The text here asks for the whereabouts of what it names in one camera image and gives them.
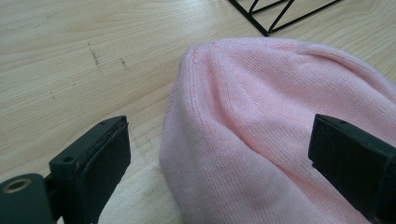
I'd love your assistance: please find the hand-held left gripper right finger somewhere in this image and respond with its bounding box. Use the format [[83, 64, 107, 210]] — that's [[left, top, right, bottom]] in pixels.
[[307, 113, 396, 224]]

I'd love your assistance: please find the pink cloth garment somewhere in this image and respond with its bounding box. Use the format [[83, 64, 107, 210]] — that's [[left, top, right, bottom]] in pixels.
[[228, 0, 344, 37]]

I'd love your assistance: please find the pink knit hat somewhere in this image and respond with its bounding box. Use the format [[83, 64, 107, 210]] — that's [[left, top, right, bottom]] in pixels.
[[159, 36, 396, 224]]

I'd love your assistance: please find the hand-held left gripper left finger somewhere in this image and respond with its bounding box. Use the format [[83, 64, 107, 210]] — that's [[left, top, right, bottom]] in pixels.
[[49, 115, 132, 224]]

